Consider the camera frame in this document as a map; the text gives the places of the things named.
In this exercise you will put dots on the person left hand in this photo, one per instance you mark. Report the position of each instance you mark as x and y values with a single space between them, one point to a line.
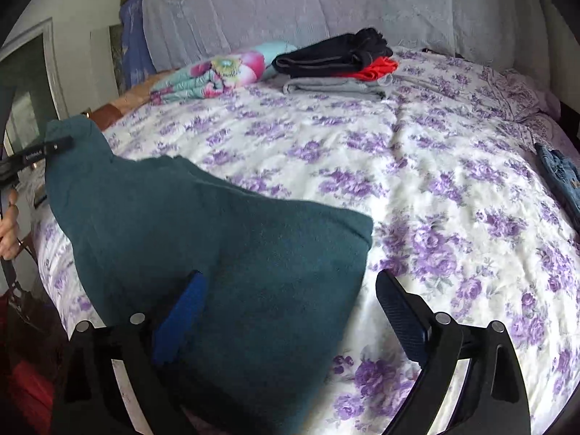
10 246

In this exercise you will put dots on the dark green fleece pants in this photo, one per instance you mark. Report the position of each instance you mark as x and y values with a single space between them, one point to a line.
276 279

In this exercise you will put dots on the lavender lace headboard cover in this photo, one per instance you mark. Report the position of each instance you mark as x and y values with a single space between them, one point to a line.
503 34

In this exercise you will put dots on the purple floral bed quilt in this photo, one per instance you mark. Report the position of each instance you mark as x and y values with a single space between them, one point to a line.
446 167

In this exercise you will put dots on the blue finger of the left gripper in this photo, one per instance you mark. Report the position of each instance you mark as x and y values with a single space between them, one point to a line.
13 164

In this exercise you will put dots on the brown orange pillow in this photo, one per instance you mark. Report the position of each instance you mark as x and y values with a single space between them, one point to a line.
108 114

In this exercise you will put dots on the blue patterned cloth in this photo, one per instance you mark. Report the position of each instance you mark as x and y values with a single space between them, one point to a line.
136 62

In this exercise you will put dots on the folded red garment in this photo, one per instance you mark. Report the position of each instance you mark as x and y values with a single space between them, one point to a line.
382 66

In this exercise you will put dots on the blue denim jeans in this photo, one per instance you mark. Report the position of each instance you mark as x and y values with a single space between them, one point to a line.
562 176

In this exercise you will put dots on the folded colourful floral blanket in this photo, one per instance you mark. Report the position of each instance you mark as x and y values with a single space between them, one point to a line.
220 74

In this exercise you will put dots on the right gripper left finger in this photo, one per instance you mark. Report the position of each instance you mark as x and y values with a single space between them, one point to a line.
172 331

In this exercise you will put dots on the folded black pants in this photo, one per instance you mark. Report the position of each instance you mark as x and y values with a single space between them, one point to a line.
347 54

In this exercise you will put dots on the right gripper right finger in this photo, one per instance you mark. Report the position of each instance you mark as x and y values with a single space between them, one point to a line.
407 314

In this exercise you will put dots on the folded grey garment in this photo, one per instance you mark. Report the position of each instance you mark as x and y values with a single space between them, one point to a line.
376 90

